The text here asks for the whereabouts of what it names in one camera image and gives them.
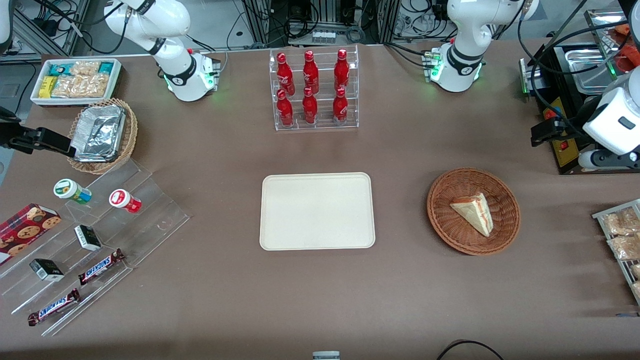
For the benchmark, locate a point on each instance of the clear acrylic stepped display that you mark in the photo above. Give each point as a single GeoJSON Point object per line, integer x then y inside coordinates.
{"type": "Point", "coordinates": [150, 220]}

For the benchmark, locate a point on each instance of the black power box green light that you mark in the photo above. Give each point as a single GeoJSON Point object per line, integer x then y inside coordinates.
{"type": "Point", "coordinates": [526, 75]}

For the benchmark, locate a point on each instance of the small black box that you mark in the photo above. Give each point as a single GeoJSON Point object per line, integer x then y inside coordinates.
{"type": "Point", "coordinates": [87, 237]}
{"type": "Point", "coordinates": [46, 270]}

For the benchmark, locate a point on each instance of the grey object at table edge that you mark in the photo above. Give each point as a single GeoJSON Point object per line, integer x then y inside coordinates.
{"type": "Point", "coordinates": [326, 356]}

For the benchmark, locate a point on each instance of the black food warmer cabinet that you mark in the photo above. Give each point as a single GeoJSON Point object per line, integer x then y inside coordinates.
{"type": "Point", "coordinates": [567, 155]}

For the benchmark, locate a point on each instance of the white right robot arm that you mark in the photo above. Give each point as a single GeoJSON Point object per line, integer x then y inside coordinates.
{"type": "Point", "coordinates": [175, 75]}

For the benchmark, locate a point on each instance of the red packaged food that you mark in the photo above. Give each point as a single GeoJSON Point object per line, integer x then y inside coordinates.
{"type": "Point", "coordinates": [627, 50]}

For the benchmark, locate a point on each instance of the Snickers chocolate bar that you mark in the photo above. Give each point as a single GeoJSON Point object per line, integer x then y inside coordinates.
{"type": "Point", "coordinates": [54, 307]}
{"type": "Point", "coordinates": [100, 267]}

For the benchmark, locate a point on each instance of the triangle sandwich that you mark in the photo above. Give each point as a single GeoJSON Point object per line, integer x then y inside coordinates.
{"type": "Point", "coordinates": [475, 212]}

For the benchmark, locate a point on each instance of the large clear cracker bag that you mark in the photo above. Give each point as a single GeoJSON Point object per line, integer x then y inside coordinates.
{"type": "Point", "coordinates": [82, 86]}

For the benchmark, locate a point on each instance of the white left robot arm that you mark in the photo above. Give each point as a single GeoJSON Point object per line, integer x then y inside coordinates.
{"type": "Point", "coordinates": [465, 30]}

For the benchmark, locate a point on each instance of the clear bag of pastries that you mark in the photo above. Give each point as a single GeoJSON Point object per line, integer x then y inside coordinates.
{"type": "Point", "coordinates": [622, 222]}
{"type": "Point", "coordinates": [625, 247]}
{"type": "Point", "coordinates": [636, 271]}

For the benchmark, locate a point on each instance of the brown wicker basket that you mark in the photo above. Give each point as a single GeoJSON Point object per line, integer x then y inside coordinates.
{"type": "Point", "coordinates": [445, 225]}

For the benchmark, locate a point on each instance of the small clear cracker bag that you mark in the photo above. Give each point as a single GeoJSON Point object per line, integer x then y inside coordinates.
{"type": "Point", "coordinates": [85, 68]}

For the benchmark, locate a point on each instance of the aluminium frame rack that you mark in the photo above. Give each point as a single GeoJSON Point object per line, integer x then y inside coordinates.
{"type": "Point", "coordinates": [30, 42]}

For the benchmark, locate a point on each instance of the light tan wicker basket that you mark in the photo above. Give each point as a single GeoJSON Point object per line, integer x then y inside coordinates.
{"type": "Point", "coordinates": [131, 135]}

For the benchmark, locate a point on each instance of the silver foil container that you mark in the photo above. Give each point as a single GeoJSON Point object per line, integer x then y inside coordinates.
{"type": "Point", "coordinates": [100, 132]}

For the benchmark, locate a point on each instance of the clear acrylic bottle rack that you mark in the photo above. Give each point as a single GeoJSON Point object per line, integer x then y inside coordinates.
{"type": "Point", "coordinates": [320, 125]}

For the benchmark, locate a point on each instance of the red cola bottle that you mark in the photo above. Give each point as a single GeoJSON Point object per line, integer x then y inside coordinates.
{"type": "Point", "coordinates": [285, 75]}
{"type": "Point", "coordinates": [340, 109]}
{"type": "Point", "coordinates": [341, 72]}
{"type": "Point", "coordinates": [285, 111]}
{"type": "Point", "coordinates": [310, 74]}
{"type": "Point", "coordinates": [309, 109]}

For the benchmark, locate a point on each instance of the white cylindrical wrist attachment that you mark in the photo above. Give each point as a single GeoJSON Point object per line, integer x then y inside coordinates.
{"type": "Point", "coordinates": [607, 157]}

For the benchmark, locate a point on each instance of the green lid cup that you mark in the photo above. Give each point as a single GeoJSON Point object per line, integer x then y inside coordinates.
{"type": "Point", "coordinates": [67, 189]}

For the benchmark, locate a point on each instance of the red lid cup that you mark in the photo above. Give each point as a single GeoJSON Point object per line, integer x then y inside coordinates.
{"type": "Point", "coordinates": [122, 200]}

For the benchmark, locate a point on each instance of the yellow snack packet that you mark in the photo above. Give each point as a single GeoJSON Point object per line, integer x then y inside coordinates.
{"type": "Point", "coordinates": [47, 86]}

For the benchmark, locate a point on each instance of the teal snack packet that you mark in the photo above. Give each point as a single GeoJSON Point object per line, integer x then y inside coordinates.
{"type": "Point", "coordinates": [106, 67]}
{"type": "Point", "coordinates": [60, 69]}

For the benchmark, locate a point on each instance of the white rectangular snack bin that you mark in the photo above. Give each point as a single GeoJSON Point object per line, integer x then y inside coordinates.
{"type": "Point", "coordinates": [37, 100]}

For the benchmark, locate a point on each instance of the beige plastic tray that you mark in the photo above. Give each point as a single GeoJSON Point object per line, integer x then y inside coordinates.
{"type": "Point", "coordinates": [317, 211]}

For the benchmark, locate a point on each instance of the white power strip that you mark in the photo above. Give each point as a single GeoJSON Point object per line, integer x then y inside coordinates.
{"type": "Point", "coordinates": [323, 37]}

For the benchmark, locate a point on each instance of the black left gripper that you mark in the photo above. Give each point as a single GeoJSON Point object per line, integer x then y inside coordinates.
{"type": "Point", "coordinates": [568, 124]}

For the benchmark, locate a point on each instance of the stainless steel pan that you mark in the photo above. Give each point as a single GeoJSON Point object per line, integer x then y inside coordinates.
{"type": "Point", "coordinates": [590, 70]}

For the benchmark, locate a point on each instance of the red cookie box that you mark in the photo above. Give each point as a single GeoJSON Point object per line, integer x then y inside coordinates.
{"type": "Point", "coordinates": [25, 230]}

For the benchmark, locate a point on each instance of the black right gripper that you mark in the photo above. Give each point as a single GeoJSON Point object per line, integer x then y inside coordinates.
{"type": "Point", "coordinates": [15, 136]}

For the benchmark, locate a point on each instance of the tray of packaged snacks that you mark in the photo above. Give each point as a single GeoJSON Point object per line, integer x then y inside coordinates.
{"type": "Point", "coordinates": [625, 270]}

